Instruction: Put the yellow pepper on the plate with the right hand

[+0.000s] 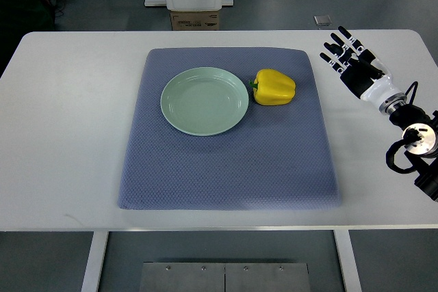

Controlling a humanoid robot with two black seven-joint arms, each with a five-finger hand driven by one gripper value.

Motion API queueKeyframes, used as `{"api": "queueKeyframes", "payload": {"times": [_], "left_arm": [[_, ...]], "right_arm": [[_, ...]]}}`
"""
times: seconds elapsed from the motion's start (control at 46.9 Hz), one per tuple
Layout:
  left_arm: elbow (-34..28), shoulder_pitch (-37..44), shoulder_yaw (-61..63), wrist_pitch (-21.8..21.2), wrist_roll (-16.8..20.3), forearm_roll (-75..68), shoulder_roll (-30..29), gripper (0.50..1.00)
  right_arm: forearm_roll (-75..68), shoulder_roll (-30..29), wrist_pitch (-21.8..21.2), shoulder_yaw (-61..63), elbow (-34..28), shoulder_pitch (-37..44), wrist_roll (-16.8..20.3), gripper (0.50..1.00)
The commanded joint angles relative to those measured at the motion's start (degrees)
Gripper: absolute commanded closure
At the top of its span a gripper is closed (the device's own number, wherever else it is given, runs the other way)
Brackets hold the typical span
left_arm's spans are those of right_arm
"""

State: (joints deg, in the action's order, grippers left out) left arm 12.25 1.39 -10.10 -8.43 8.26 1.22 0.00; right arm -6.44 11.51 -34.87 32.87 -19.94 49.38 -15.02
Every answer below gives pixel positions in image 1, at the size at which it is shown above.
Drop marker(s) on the small grey floor plate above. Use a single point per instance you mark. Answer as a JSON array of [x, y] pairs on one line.
[[323, 20]]

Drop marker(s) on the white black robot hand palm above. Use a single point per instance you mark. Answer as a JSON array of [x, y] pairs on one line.
[[381, 92]]

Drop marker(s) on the right white table leg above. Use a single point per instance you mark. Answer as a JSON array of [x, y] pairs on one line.
[[347, 261]]

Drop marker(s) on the grey metal base plate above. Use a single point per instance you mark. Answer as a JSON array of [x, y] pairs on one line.
[[225, 277]]

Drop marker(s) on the white table leg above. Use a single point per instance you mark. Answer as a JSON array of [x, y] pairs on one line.
[[347, 261], [94, 265]]

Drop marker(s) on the blue textured mat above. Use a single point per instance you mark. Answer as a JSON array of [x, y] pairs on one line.
[[275, 158]]

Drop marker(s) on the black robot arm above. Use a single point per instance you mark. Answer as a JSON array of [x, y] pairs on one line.
[[416, 150]]

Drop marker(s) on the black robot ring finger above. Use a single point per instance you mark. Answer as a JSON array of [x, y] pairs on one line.
[[340, 52]]

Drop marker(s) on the yellow bell pepper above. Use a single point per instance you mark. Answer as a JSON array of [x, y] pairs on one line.
[[271, 87]]

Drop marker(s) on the light green plate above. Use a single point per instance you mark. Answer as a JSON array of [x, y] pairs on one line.
[[204, 101]]

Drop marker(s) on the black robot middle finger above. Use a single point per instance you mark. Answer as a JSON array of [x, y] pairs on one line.
[[342, 42]]

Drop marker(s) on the left white table leg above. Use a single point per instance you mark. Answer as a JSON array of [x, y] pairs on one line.
[[94, 265]]

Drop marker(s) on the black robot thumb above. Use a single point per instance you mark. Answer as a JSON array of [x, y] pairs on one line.
[[370, 70]]

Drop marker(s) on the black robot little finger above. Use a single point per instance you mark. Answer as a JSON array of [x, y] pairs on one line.
[[332, 63]]

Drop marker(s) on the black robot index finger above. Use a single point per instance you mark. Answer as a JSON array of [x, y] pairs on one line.
[[355, 43]]

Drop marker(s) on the brown cardboard box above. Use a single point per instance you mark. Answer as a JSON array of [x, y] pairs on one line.
[[195, 21]]

